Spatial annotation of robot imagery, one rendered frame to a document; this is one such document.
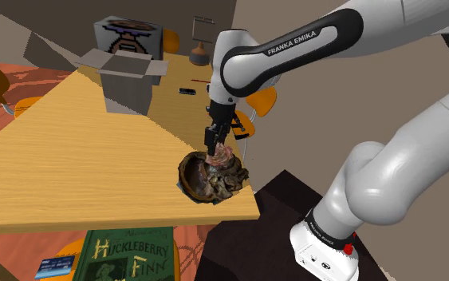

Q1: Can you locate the open grey cardboard box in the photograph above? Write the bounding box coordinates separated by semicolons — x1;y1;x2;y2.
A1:
75;48;170;117

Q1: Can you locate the brown wooden bowl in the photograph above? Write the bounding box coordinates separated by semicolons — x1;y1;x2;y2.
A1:
177;150;250;204

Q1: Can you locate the grey box with pixel figure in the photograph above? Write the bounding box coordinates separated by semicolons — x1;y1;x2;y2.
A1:
93;15;165;60

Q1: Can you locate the green book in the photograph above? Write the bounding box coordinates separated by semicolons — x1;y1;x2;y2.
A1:
81;227;177;281

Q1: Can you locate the blue card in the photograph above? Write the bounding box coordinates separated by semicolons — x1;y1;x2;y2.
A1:
33;255;77;281

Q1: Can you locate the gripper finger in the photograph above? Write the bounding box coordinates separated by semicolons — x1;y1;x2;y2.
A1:
215;125;230;147
203;126;216;157

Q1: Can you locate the pink brown lump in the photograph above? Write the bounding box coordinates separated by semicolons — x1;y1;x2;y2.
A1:
204;142;235;169

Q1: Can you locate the dark crumpled lump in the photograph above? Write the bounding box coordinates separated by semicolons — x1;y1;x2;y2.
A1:
203;162;250;200

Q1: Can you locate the dark robot stand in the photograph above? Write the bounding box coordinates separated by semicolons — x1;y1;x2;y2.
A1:
195;168;389;281

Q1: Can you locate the thin wire frame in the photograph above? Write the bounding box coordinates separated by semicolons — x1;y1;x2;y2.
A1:
191;15;216;44

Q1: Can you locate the wooden table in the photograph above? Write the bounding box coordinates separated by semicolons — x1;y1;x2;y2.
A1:
0;52;262;236

